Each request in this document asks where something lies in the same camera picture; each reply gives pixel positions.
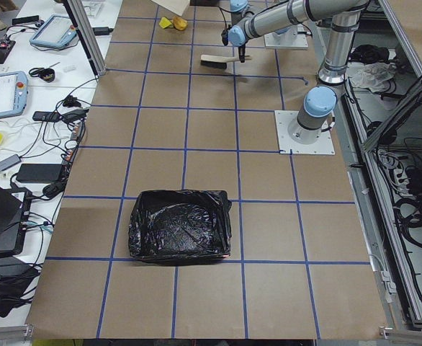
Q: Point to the teach pendant far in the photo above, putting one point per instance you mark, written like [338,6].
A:
[55,33]

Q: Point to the yellow green sponge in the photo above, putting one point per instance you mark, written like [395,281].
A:
[165,23]

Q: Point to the white crumpled cloth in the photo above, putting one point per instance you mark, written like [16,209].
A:
[375,77]

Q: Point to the aluminium frame post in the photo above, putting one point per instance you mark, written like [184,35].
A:
[81,23]

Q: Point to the black scissors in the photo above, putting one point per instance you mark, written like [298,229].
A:
[34,71]

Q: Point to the black power adapter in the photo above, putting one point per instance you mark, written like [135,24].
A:
[39,173]

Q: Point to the black laptop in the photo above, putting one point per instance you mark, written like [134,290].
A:
[14,210]

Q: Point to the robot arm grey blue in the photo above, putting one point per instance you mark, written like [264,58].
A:
[250,22]

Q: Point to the white hand brush black bristles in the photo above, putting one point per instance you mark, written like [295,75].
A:
[220,62]

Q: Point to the teach pendant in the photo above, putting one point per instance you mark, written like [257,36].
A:
[55,33]
[13,93]

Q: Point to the teach pendant near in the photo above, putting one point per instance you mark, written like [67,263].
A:
[13,93]

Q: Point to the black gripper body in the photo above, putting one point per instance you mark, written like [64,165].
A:
[242,50]

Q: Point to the bin with black trash bag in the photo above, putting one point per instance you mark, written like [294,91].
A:
[180,227]

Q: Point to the glossy brown bread roll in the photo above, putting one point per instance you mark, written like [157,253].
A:
[179,23]

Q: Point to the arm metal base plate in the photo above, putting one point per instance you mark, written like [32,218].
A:
[291,38]
[294,139]

